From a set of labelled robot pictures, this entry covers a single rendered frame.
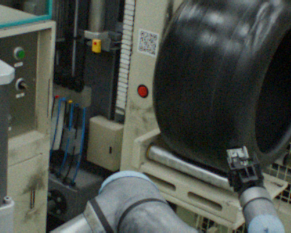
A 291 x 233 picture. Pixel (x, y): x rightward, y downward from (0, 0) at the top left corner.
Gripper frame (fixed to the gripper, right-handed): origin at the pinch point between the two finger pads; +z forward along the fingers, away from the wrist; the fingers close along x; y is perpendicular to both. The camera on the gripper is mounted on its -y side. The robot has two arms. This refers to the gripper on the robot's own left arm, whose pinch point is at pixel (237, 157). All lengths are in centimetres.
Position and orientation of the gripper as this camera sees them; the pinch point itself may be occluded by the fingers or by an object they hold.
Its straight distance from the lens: 168.9
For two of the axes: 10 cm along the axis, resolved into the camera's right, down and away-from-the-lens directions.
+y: -2.3, -8.3, -5.1
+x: -9.7, 2.4, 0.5
